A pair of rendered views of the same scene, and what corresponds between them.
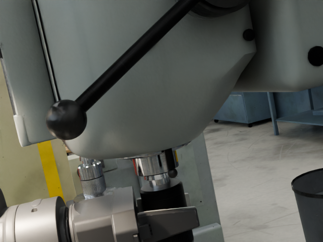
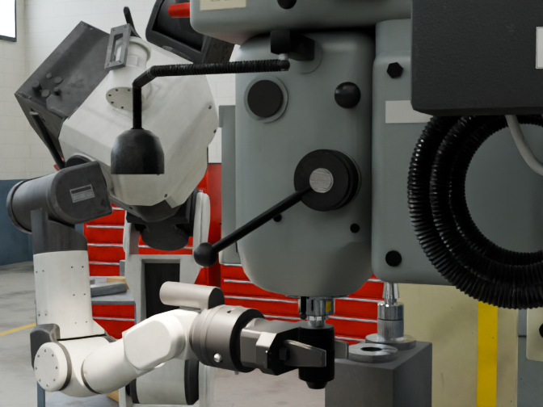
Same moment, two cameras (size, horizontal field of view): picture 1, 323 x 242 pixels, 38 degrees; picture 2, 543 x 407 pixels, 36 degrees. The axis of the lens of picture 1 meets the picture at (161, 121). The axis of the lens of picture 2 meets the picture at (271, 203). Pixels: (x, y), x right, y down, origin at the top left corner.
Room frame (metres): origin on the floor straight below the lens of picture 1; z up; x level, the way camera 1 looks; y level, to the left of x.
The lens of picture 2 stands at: (-0.37, -0.63, 1.48)
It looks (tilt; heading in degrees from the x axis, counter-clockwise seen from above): 3 degrees down; 40
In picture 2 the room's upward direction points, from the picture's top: straight up
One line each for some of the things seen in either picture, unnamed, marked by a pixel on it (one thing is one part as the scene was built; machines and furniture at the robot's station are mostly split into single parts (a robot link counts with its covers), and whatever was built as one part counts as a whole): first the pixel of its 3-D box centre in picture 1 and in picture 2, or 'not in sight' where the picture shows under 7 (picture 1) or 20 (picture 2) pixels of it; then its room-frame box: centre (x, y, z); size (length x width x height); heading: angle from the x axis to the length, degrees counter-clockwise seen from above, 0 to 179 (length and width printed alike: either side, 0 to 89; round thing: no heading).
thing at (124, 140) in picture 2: not in sight; (137, 151); (0.38, 0.24, 1.49); 0.07 x 0.07 x 0.06
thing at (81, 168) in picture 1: (89, 166); (390, 305); (0.90, 0.16, 1.22); 0.05 x 0.05 x 0.01
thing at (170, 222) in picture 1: (168, 223); (302, 355); (0.46, 0.01, 1.23); 0.06 x 0.02 x 0.03; 93
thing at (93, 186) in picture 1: (93, 182); (390, 323); (0.90, 0.16, 1.19); 0.05 x 0.05 x 0.06
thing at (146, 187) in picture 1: (161, 188); (316, 329); (0.49, 0.01, 1.26); 0.05 x 0.05 x 0.01
